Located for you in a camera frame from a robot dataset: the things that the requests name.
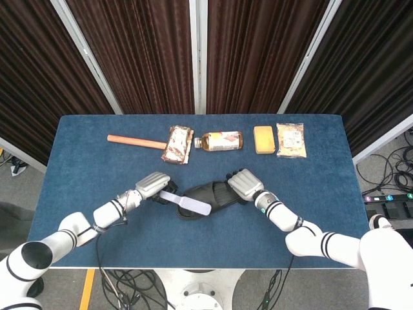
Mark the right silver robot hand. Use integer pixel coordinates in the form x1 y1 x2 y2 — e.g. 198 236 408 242
225 167 265 205

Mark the black pedal box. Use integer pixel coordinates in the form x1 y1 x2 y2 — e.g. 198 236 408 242
366 203 413 229

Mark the clear snack bag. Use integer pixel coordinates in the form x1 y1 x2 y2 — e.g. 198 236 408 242
276 122 308 159

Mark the black cable bundle under table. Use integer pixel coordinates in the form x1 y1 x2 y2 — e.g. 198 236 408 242
101 269 169 310

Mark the black slipper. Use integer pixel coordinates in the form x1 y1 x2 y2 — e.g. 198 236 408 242
175 180 256 220

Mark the brown white snack packet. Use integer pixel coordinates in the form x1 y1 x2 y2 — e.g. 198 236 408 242
160 125 195 165

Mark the black floor cable tangle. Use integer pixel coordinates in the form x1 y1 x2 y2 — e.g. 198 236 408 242
356 127 413 194

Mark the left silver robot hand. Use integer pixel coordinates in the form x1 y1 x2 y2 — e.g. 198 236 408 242
134 171 179 205

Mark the small blue white floor item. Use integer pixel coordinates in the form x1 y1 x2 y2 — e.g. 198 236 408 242
10 158 29 177

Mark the yellow sponge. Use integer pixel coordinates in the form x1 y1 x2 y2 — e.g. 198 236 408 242
253 125 277 155

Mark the amber tea bottle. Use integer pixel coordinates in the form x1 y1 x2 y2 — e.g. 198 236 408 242
194 130 245 152

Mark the yellow floor tape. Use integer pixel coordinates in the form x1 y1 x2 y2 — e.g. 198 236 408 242
79 269 97 310

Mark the lavender cleaning brush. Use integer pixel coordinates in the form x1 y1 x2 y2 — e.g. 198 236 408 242
159 190 213 216

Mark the blue table mat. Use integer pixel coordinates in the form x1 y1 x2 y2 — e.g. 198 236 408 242
28 114 380 269

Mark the brown fabric partition panel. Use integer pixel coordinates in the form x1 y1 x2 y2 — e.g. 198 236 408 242
206 0 343 114
64 0 207 116
0 0 123 174
285 0 413 165

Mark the white table base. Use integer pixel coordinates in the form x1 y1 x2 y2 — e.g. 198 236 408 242
154 267 247 310

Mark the wooden mallet handle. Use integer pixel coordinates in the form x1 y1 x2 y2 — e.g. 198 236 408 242
106 134 167 151

